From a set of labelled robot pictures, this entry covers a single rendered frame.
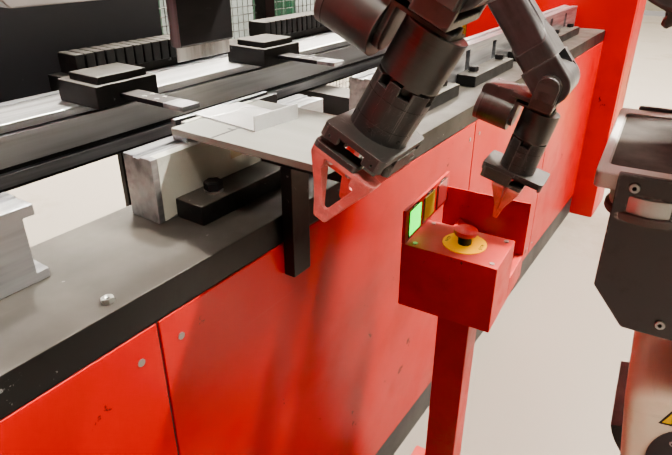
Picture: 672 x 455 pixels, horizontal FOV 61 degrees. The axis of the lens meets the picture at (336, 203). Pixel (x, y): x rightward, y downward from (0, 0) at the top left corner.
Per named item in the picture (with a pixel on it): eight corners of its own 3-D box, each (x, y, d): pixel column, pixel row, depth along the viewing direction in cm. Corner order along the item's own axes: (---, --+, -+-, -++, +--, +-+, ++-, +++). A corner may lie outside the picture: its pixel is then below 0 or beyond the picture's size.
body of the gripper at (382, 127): (315, 137, 49) (353, 64, 45) (365, 115, 58) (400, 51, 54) (374, 181, 48) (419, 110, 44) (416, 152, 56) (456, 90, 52)
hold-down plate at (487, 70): (474, 87, 150) (475, 76, 148) (455, 85, 153) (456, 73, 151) (512, 68, 172) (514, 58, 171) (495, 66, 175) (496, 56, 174)
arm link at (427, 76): (464, 38, 43) (483, 32, 48) (391, -10, 44) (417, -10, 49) (418, 112, 46) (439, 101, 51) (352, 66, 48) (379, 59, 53)
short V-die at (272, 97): (187, 142, 81) (185, 122, 80) (173, 138, 83) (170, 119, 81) (277, 110, 96) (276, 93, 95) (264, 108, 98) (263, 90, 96)
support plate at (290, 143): (326, 176, 65) (326, 168, 64) (171, 134, 78) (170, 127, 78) (402, 135, 78) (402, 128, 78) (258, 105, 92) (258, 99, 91)
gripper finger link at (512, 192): (476, 197, 103) (494, 152, 98) (512, 214, 101) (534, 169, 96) (464, 211, 98) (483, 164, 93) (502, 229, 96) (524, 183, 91)
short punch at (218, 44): (182, 63, 78) (174, -11, 74) (173, 61, 79) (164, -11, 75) (234, 52, 85) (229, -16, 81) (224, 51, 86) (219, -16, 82)
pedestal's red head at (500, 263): (488, 333, 91) (502, 235, 83) (397, 303, 98) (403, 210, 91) (520, 275, 107) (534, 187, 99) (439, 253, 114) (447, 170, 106)
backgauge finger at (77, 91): (161, 127, 83) (156, 93, 81) (60, 100, 96) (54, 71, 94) (220, 108, 92) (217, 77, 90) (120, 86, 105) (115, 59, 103)
